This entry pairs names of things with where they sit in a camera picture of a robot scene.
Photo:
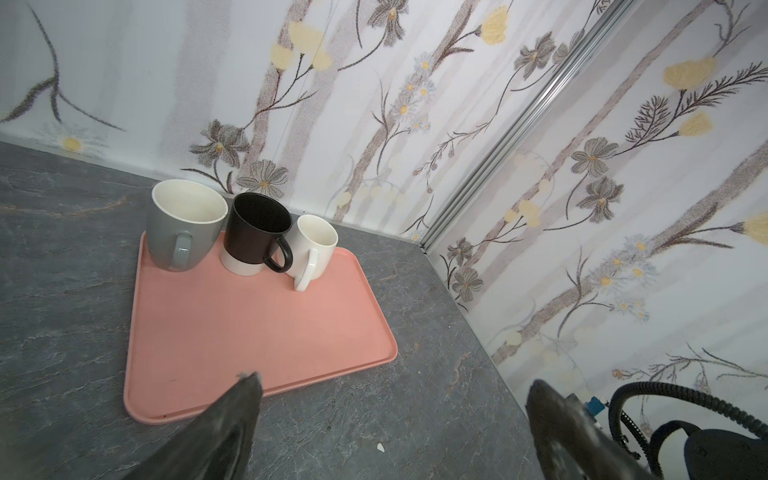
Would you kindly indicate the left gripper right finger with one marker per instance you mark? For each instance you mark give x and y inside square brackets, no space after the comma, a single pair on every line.
[570,446]

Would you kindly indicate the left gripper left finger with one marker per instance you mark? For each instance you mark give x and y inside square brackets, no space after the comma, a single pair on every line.
[216,444]

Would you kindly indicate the pink plastic tray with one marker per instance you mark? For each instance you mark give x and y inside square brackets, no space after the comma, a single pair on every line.
[194,333]

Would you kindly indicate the black and white mug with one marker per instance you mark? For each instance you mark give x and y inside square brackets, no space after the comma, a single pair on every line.
[255,236]

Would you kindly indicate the white ribbed mug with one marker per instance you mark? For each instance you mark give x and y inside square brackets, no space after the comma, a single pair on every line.
[312,241]

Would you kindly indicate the light grey mug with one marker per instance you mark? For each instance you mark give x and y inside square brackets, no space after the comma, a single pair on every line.
[184,222]

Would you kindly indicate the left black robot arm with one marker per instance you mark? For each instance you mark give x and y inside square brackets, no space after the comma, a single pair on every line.
[708,453]

